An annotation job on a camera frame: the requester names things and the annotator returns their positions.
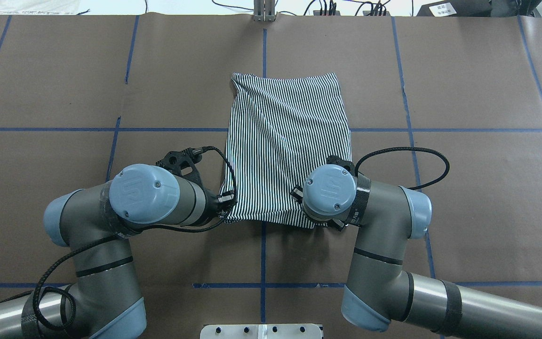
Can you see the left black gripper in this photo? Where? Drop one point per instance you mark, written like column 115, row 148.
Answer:
column 212, row 199

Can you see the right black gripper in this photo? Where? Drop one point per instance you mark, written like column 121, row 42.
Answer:
column 296, row 193

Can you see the striped polo shirt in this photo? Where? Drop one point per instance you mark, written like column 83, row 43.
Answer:
column 279, row 132

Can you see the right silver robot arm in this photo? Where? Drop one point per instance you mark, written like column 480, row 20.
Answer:
column 378, row 290

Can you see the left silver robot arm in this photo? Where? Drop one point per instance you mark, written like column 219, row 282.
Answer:
column 93, row 291

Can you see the white mounting column base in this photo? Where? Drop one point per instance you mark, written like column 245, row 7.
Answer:
column 263, row 331

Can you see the far black terminal block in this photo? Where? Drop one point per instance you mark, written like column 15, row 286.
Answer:
column 326, row 8

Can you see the black box with label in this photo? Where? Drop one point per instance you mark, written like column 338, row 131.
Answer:
column 469, row 8

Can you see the clear plastic bag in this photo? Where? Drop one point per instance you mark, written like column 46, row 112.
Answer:
column 39, row 7

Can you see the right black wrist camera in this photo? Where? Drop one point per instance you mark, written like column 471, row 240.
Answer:
column 341, row 164

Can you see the aluminium frame post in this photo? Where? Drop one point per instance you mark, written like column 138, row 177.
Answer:
column 264, row 10

